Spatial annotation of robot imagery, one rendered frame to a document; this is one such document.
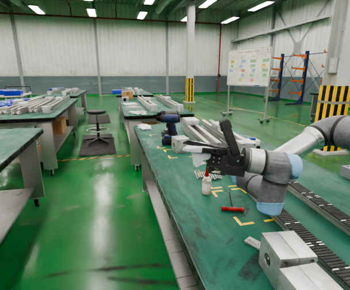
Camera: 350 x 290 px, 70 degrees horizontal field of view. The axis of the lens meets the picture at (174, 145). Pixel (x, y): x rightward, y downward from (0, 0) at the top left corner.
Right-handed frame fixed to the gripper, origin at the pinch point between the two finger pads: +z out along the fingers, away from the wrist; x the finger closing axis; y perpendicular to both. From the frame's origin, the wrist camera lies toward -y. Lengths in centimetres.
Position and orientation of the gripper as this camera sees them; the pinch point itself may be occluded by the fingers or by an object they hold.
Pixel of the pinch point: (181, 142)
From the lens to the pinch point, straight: 76.2
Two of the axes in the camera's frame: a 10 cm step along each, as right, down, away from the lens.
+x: 0.6, -1.3, 9.9
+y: -1.4, 9.8, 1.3
